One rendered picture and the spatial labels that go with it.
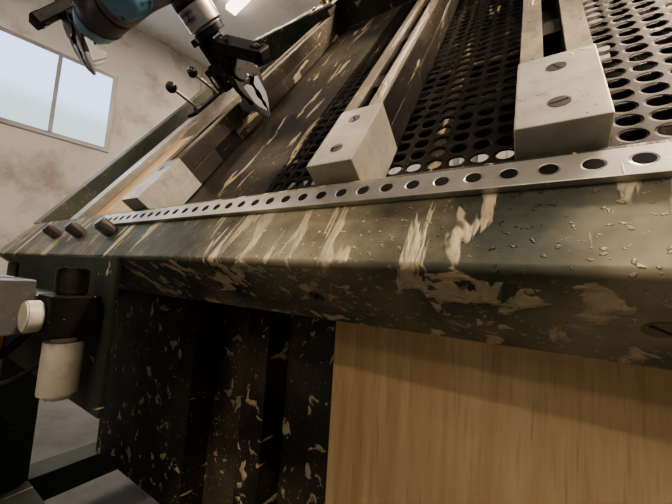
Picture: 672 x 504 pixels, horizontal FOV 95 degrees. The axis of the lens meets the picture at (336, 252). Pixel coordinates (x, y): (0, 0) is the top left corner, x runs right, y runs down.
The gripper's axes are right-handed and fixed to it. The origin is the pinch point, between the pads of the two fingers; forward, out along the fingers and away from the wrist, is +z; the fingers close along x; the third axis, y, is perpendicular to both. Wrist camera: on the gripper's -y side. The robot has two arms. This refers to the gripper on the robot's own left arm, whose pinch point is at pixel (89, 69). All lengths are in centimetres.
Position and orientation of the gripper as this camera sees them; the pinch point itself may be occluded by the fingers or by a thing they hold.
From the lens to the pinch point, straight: 125.6
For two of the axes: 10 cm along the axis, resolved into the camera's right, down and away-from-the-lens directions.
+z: 2.6, 9.3, 2.6
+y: 6.3, -3.7, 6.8
